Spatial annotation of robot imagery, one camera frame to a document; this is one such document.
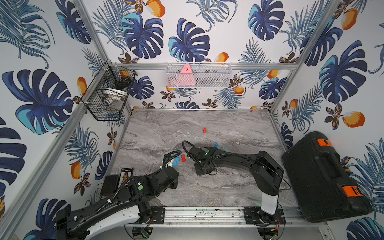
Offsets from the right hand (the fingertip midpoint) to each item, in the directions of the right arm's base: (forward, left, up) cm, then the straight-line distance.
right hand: (201, 171), depth 87 cm
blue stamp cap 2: (+5, +16, -2) cm, 17 cm away
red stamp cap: (+7, +11, -1) cm, 13 cm away
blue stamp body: (+19, -11, -1) cm, 22 cm away
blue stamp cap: (+9, +15, -2) cm, 17 cm away
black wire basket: (+47, +57, +32) cm, 81 cm away
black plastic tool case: (-15, -52, +17) cm, 56 cm away
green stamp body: (+15, -16, -1) cm, 22 cm away
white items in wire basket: (+29, +50, +31) cm, 65 cm away
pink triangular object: (+44, +9, +34) cm, 57 cm away
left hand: (-7, +13, +13) cm, 19 cm away
